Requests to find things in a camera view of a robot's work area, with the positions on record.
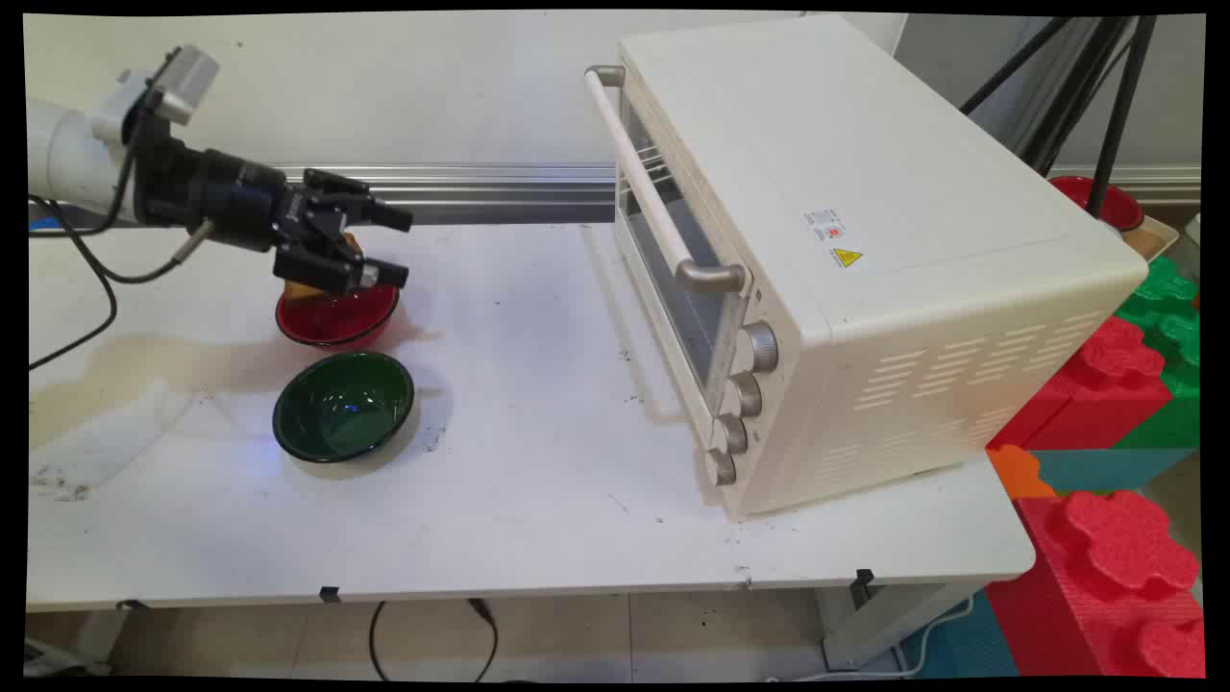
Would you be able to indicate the teal foam block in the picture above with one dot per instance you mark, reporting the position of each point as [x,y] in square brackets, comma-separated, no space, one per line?
[1105,469]

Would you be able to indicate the white table leg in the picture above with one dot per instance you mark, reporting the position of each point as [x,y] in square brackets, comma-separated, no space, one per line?
[884,620]

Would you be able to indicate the beige tray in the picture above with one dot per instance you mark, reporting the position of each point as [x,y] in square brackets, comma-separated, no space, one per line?
[1153,238]

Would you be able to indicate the cream toaster oven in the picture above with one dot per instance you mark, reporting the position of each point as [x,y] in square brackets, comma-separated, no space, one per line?
[865,173]

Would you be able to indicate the dark green bowl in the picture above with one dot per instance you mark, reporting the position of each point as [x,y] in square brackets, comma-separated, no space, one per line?
[343,408]

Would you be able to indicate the black tripod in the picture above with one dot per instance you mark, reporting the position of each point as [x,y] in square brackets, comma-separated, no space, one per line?
[1115,106]

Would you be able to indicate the green foam block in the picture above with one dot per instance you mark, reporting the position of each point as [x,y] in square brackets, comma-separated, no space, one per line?
[1168,327]

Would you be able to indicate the orange-brown food piece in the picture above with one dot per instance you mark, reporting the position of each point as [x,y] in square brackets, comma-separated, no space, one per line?
[299,289]

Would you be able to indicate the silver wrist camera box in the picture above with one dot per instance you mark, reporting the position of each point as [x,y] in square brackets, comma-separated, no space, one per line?
[187,82]

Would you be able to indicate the blue foam floor mat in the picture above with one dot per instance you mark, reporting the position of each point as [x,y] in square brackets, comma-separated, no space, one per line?
[961,644]

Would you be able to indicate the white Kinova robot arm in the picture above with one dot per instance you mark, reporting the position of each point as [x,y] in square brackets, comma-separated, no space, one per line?
[67,154]

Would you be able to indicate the yellow warning sticker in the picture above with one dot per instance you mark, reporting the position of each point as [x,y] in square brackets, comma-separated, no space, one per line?
[848,258]

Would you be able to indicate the red bowl with food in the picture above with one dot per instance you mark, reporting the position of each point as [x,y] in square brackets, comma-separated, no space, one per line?
[338,322]

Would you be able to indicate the silver oven knob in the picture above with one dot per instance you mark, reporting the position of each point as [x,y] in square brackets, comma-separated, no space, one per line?
[729,433]
[743,395]
[720,468]
[760,347]

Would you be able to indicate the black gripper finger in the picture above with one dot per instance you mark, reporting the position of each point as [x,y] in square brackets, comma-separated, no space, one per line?
[360,207]
[332,269]

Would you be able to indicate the small red foam block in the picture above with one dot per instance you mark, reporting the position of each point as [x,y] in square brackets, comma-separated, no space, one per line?
[1086,384]

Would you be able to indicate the black table edge clip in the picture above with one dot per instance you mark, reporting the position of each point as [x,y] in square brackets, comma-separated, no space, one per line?
[131,605]
[330,594]
[865,578]

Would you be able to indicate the orange foam block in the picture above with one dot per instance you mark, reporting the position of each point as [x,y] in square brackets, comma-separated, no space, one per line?
[1023,473]

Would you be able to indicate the large red foam block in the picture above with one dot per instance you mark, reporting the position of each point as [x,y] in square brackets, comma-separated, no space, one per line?
[1086,596]

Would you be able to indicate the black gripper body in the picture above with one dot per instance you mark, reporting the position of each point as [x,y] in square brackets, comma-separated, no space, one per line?
[226,197]

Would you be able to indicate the white label sticker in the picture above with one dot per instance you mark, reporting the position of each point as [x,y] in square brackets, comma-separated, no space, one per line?
[824,224]

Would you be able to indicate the aluminium rail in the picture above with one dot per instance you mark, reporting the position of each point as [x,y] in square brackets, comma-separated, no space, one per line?
[461,187]

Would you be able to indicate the empty red bowl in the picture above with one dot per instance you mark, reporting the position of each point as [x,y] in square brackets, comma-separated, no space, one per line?
[1119,207]

